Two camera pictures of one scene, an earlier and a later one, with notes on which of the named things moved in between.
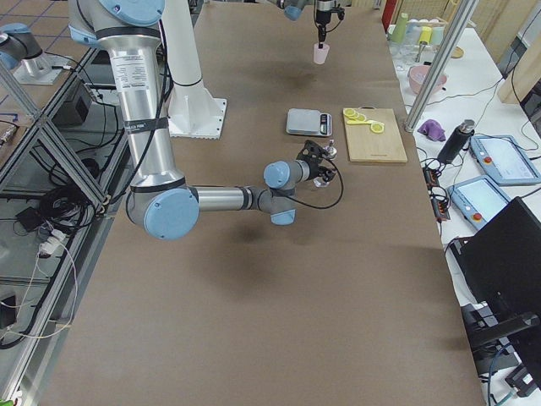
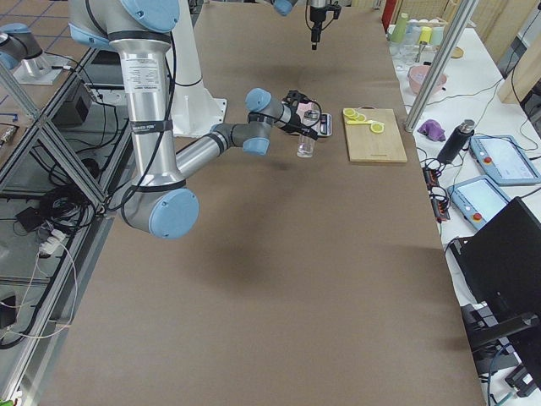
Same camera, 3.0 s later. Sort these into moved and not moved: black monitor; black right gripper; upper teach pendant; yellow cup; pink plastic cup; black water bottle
Moved: pink plastic cup; black right gripper
Not moved: yellow cup; upper teach pendant; black monitor; black water bottle
